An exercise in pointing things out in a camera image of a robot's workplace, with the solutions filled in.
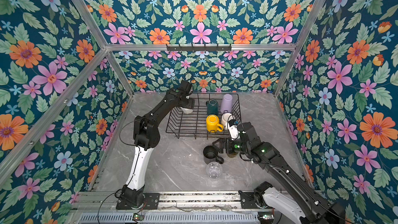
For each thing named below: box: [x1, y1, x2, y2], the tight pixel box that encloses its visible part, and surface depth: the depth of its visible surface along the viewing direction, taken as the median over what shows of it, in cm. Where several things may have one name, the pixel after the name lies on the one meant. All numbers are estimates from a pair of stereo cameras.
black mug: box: [203, 145, 225, 165], surface depth 83 cm
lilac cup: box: [220, 93, 233, 114], surface depth 102 cm
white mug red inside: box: [221, 112, 233, 129], surface depth 95 cm
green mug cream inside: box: [205, 99, 220, 116], surface depth 100 cm
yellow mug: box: [206, 114, 224, 133], surface depth 92 cm
